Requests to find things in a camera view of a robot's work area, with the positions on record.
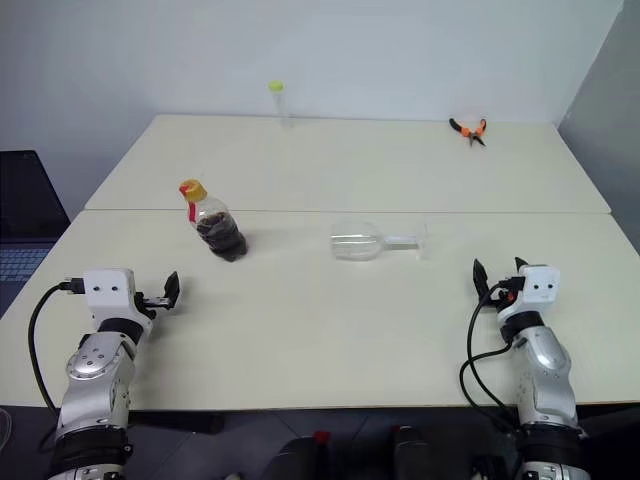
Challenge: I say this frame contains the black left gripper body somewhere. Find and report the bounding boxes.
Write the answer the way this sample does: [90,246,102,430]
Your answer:
[133,292,172,319]

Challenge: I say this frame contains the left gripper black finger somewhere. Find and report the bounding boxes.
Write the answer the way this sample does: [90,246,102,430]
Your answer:
[163,271,183,312]

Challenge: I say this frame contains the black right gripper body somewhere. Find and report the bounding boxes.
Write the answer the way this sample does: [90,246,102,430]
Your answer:
[488,277,524,314]

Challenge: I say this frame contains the plastic bottle with dark liquid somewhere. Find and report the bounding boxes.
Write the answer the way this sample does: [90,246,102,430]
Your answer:
[178,177,249,264]

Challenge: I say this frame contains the clear wine glass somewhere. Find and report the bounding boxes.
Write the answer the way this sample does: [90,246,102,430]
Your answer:
[328,219,432,263]

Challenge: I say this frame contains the orange and black pliers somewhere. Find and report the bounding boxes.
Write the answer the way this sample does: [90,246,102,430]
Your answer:
[447,116,489,148]

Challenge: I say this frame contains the dark laptop computer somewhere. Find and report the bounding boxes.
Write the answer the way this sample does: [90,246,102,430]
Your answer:
[0,149,72,319]

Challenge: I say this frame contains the dark rounded shape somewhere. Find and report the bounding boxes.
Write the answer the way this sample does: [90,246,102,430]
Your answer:
[268,433,332,480]
[388,424,481,480]

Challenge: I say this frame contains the clear tube with yellow cap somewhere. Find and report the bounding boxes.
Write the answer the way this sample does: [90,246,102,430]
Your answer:
[266,79,297,129]

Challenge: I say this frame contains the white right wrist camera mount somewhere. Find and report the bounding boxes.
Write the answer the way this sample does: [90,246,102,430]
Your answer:
[498,263,562,322]

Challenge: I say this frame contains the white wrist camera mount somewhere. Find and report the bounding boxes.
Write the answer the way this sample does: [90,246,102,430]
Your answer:
[498,263,562,322]
[82,268,154,334]

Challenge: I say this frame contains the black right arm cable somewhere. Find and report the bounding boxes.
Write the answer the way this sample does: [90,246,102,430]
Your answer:
[459,285,522,427]

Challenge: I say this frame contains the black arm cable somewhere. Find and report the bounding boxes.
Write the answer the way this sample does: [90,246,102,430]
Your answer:
[27,275,86,417]
[459,285,522,427]

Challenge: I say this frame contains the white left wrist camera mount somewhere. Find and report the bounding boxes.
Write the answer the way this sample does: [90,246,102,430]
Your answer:
[82,268,154,334]

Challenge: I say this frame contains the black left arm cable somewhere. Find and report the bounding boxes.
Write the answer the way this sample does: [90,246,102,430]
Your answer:
[27,275,86,417]

